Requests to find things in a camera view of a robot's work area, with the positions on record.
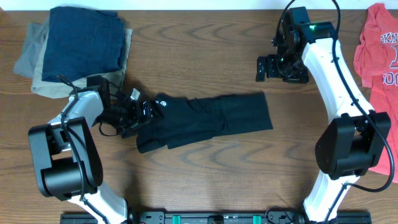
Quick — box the folded navy blue garment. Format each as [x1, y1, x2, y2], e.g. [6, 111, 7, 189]
[42, 6, 125, 82]

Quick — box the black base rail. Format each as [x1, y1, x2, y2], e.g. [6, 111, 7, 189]
[60, 210, 372, 224]

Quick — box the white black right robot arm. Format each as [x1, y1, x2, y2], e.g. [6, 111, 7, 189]
[256, 19, 391, 223]

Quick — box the black t-shirt with logo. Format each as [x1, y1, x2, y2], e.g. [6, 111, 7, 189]
[136, 92, 273, 154]

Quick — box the folded beige garment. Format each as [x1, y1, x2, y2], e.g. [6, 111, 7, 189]
[30, 29, 133, 99]

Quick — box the folded grey garment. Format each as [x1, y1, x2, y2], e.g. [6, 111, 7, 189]
[13, 23, 46, 78]

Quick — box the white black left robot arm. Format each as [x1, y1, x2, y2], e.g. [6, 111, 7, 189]
[28, 86, 154, 223]

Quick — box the black looped base cable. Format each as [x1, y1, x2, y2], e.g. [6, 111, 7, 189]
[264, 206, 296, 224]

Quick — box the red printed t-shirt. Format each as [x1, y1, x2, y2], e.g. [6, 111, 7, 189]
[353, 3, 397, 165]

